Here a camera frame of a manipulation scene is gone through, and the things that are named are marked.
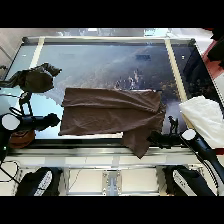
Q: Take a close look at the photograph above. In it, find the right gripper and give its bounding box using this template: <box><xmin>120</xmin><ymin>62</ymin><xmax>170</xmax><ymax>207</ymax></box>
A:
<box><xmin>147</xmin><ymin>130</ymin><xmax>175</xmax><ymax>148</ymax></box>

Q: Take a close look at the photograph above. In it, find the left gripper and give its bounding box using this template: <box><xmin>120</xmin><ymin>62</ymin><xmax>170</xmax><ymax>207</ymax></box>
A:
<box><xmin>40</xmin><ymin>112</ymin><xmax>62</xmax><ymax>130</ymax></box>

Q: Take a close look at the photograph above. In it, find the brown T-shirt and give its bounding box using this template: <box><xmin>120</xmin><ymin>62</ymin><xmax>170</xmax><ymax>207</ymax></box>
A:
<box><xmin>57</xmin><ymin>86</ymin><xmax>167</xmax><ymax>160</ymax></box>

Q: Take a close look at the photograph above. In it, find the orange-brown garment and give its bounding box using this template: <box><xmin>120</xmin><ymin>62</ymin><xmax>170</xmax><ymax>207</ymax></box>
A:
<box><xmin>9</xmin><ymin>129</ymin><xmax>37</xmax><ymax>150</ymax></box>

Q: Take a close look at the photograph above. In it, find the white garment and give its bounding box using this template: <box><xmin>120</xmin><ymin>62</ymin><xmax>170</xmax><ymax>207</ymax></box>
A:
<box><xmin>178</xmin><ymin>95</ymin><xmax>224</xmax><ymax>150</ymax></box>

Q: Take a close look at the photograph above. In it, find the red garment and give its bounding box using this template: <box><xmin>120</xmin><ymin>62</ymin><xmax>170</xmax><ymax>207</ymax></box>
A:
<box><xmin>201</xmin><ymin>41</ymin><xmax>224</xmax><ymax>82</ymax></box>

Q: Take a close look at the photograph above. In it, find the black garment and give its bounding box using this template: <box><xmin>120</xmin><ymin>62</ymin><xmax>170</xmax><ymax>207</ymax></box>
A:
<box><xmin>207</xmin><ymin>28</ymin><xmax>224</xmax><ymax>69</ymax></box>

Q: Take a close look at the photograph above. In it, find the silver frame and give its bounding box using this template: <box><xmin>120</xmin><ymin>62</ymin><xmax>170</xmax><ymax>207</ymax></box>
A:
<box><xmin>0</xmin><ymin>35</ymin><xmax>224</xmax><ymax>197</ymax></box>

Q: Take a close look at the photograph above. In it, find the black cable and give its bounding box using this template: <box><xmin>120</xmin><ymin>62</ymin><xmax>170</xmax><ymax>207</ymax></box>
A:
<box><xmin>0</xmin><ymin>159</ymin><xmax>22</xmax><ymax>184</ymax></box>

